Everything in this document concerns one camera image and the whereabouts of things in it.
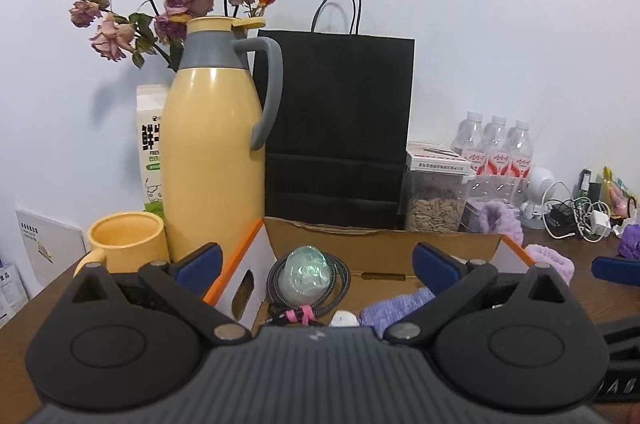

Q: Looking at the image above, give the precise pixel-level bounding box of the braided cable pink tie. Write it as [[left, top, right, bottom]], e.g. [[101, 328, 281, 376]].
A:
[[265, 251, 352, 326]]

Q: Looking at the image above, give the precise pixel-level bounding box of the purple tissue pack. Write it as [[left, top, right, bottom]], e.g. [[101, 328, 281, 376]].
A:
[[617, 211, 640, 261]]

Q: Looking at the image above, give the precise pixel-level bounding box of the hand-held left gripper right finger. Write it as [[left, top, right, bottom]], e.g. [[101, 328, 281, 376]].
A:
[[382, 242, 576, 347]]

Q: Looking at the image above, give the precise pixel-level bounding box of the small white item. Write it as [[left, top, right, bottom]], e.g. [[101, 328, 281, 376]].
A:
[[330, 310, 362, 328]]

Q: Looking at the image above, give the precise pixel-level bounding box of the white cable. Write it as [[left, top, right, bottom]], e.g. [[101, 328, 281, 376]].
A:
[[542, 181, 596, 245]]

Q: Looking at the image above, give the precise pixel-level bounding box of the clear seed container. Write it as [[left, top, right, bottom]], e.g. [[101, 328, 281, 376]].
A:
[[402, 171, 476, 233]]

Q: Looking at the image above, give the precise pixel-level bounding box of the stack of printed papers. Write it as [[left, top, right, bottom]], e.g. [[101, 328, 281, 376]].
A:
[[0, 254, 28, 330]]

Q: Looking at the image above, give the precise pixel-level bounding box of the white charger plug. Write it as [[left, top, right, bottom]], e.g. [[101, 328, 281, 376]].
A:
[[590, 210, 612, 238]]

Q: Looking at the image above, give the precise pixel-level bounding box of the clear greenish ball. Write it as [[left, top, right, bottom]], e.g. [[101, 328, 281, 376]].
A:
[[277, 246, 333, 307]]

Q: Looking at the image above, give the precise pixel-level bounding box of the clear water bottle red label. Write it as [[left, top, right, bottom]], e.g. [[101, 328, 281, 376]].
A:
[[452, 110, 488, 200], [484, 115, 512, 202], [505, 120, 535, 205]]

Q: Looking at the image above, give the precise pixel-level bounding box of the yellow mug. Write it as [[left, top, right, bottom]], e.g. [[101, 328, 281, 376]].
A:
[[73, 211, 171, 280]]

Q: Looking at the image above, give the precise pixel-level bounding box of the small white fan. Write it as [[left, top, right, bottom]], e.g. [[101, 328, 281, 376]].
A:
[[520, 167, 557, 221]]

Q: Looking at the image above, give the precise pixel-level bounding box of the purple knit cloth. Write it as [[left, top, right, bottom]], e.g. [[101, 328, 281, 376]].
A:
[[359, 286, 436, 340]]

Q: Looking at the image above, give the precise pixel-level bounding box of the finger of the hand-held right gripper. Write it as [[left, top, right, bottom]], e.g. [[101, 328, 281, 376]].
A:
[[591, 255, 640, 288]]

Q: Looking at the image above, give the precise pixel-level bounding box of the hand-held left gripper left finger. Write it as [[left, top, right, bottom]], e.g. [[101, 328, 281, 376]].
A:
[[59, 243, 251, 346]]

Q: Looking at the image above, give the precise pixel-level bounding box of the colourful snack packet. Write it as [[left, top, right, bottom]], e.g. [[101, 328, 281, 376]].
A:
[[602, 166, 639, 221]]

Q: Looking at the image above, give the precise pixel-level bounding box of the black power adapter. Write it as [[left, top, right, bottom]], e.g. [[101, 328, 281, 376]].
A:
[[547, 203, 577, 230]]

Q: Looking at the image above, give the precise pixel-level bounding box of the black paper bag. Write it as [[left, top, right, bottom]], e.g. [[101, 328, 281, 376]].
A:
[[252, 0, 416, 231]]

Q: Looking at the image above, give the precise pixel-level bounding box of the orange cardboard box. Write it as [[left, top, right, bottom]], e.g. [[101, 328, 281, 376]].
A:
[[202, 216, 536, 340]]

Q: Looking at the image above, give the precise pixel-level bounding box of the white green milk carton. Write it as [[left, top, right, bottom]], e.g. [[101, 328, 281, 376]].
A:
[[136, 84, 171, 215]]

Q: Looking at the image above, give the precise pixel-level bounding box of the white flat box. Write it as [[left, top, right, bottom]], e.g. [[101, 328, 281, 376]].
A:
[[406, 141, 474, 177]]

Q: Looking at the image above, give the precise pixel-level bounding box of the white booklet leaning on wall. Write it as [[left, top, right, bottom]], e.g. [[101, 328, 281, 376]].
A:
[[15, 209, 86, 300]]

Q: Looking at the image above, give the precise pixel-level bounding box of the yellow thermos jug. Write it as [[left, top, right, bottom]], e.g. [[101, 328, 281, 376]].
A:
[[161, 16, 284, 264]]

